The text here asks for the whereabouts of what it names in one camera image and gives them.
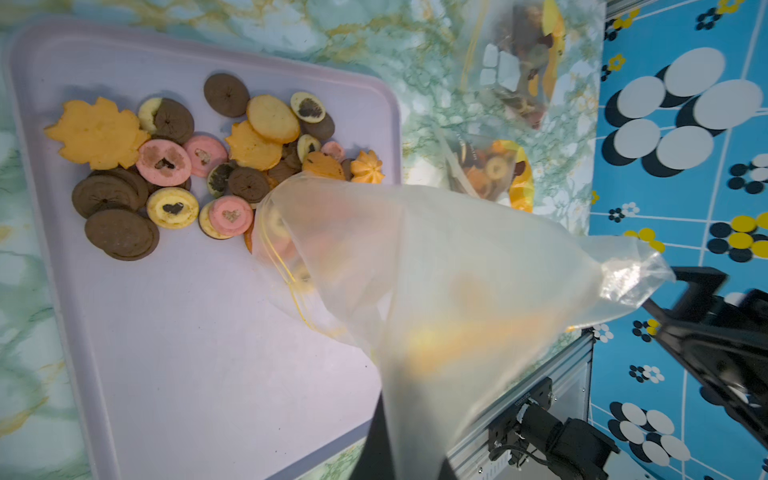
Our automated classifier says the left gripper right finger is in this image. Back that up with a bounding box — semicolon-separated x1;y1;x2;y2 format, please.
438;458;458;480

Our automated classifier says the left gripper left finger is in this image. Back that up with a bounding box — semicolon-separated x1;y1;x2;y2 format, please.
349;395;395;480

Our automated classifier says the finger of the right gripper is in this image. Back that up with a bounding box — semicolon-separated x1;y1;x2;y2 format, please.
643;267;767;446

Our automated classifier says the ziploc bag of cookies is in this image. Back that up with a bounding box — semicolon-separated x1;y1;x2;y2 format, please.
435;128;535;213
252;174;674;479
454;0;566;129

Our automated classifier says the lilac plastic tray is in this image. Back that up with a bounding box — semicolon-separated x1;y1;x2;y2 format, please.
3;17;401;479

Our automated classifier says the pile of poured cookies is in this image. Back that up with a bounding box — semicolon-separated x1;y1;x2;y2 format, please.
45;73;385;261

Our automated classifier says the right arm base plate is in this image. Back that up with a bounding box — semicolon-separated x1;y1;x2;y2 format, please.
487;377;553;464

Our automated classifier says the aluminium front rail frame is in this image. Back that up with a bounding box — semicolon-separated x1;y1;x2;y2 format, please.
448;334;594;479

